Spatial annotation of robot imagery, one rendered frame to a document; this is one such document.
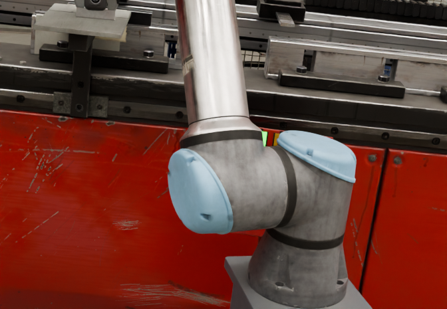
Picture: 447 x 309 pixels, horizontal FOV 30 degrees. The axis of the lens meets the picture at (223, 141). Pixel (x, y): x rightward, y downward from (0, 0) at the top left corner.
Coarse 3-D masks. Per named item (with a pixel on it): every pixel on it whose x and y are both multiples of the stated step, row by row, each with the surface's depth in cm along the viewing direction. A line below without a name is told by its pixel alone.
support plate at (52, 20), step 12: (48, 12) 185; (60, 12) 187; (120, 12) 195; (36, 24) 172; (48, 24) 173; (60, 24) 175; (72, 24) 176; (84, 24) 177; (96, 24) 179; (108, 24) 180; (120, 24) 182; (96, 36) 172; (108, 36) 172; (120, 36) 172
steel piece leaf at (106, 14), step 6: (78, 12) 183; (84, 12) 183; (90, 12) 184; (96, 12) 184; (102, 12) 184; (108, 12) 184; (114, 12) 184; (90, 18) 184; (96, 18) 184; (102, 18) 184; (108, 18) 184; (114, 18) 185
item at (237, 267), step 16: (240, 256) 133; (240, 272) 127; (240, 288) 124; (352, 288) 127; (240, 304) 126; (256, 304) 119; (272, 304) 119; (336, 304) 121; (352, 304) 122; (368, 304) 123
